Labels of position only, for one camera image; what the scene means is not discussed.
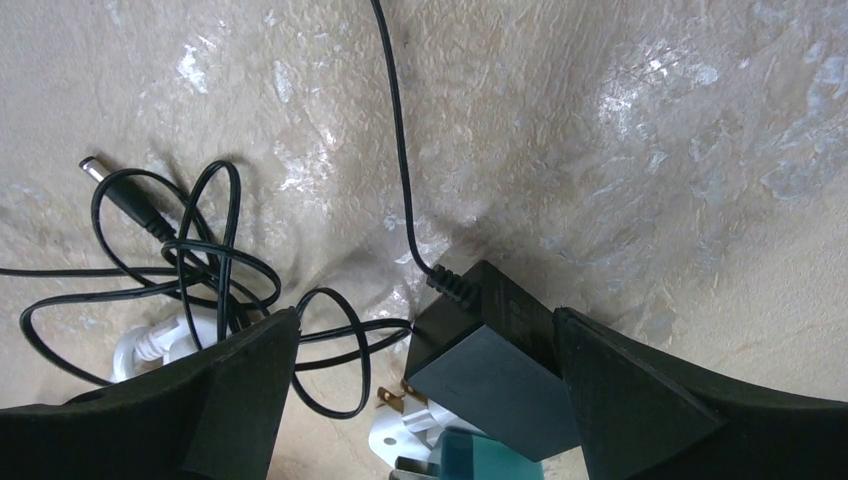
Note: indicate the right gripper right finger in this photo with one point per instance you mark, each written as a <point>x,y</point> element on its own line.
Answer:
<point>641,413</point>

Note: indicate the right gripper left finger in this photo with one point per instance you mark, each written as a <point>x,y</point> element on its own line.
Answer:
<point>212,415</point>

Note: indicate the teal white plug adapter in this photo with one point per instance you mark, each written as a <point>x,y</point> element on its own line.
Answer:
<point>420,439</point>

